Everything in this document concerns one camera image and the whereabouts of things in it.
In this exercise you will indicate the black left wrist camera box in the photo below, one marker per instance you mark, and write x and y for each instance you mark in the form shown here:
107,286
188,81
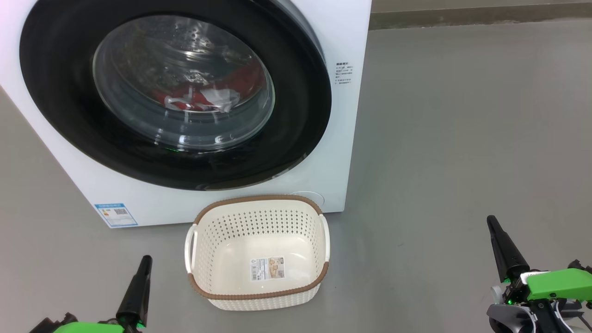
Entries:
51,326

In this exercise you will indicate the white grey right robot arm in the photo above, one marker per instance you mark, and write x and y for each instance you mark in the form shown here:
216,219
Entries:
508,319

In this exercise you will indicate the red garment white trim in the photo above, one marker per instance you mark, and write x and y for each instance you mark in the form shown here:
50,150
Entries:
203,98

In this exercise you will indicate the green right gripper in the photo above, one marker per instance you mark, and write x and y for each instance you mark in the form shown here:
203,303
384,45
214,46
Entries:
555,284

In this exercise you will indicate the cream perforated basket brown rim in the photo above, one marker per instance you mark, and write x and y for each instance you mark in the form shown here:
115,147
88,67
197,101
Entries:
231,273

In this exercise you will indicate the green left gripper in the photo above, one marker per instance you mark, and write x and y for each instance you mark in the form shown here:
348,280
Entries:
88,328

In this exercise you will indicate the white front-load washing machine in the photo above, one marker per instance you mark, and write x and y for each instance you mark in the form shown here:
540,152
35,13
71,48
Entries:
194,203

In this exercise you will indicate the round drain filter cover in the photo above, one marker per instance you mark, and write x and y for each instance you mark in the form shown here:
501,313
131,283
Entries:
310,198

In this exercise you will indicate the black round washer door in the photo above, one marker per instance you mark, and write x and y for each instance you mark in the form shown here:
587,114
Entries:
64,92

